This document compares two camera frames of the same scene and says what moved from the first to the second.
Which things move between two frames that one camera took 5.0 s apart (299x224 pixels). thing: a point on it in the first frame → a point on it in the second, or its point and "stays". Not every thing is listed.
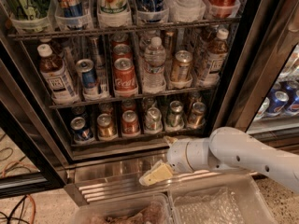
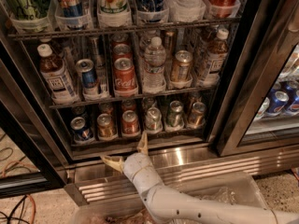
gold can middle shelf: (181, 66) stays
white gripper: (177, 157) → (135, 166)
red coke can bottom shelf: (130, 125) stays
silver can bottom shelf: (153, 120) stays
